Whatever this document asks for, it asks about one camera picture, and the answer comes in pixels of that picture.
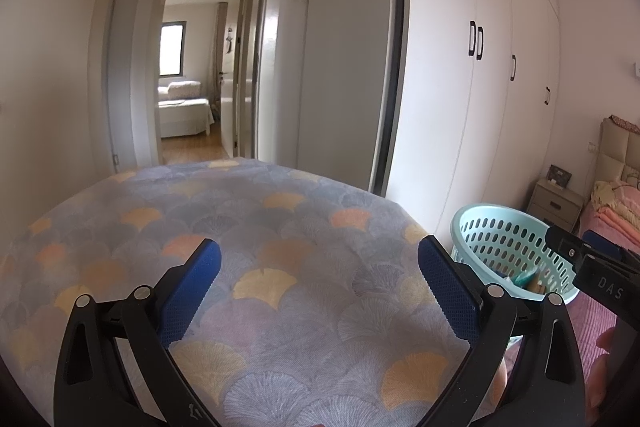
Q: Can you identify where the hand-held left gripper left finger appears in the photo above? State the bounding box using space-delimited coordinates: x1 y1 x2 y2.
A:
52 237 223 427

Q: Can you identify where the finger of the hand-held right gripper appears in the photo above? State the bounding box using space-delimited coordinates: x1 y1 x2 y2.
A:
582 229 640 269
545 224 632 308

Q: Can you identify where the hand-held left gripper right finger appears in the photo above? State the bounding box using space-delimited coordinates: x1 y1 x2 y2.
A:
417 234 586 427

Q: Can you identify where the light teal laundry basket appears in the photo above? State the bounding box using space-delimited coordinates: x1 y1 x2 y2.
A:
450 204 581 305

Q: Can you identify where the person's right hand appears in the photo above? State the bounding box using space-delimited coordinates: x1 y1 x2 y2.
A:
596 327 618 353

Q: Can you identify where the pink folded blanket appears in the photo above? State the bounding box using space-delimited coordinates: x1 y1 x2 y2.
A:
597 204 640 238

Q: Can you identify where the beige nightstand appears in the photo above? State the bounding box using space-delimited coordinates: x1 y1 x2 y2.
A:
527 177 585 235

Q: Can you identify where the bed with beige headboard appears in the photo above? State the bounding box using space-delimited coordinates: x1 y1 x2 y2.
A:
575 117 640 258

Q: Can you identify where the white bed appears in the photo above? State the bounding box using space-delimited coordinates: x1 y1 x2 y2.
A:
159 97 216 138

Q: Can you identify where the white wardrobe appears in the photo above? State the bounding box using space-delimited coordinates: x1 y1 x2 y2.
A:
405 0 561 253

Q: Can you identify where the white pillow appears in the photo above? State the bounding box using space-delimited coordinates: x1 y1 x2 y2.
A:
167 80 202 100

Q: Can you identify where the white hinged door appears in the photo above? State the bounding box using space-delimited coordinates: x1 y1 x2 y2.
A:
232 0 256 158

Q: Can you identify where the window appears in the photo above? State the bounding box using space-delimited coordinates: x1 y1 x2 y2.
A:
160 22 185 78

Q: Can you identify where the white sliding door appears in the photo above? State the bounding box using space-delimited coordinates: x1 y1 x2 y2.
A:
295 0 406 198

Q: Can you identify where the dark picture frame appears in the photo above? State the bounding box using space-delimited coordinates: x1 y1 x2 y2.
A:
546 164 572 188

